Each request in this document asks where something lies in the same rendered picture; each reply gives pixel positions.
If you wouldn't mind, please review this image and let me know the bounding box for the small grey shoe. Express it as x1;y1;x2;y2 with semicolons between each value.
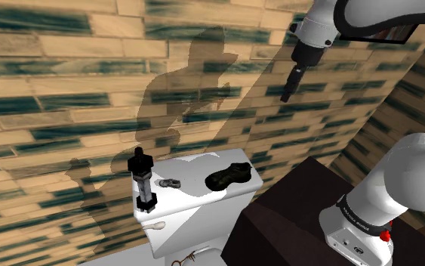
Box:
159;178;182;189

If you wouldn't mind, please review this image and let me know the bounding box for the dark robot stand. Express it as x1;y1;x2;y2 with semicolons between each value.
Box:
220;156;425;266

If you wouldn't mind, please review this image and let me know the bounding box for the white toilet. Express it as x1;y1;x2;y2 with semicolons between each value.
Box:
76;147;264;266

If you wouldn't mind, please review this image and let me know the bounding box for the black man figure on base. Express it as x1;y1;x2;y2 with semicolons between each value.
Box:
127;146;159;214

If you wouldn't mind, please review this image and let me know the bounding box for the large black shoe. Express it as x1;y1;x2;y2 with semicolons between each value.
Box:
204;162;253;192

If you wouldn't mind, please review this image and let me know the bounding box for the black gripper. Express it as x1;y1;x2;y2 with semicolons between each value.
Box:
279;39;326;104

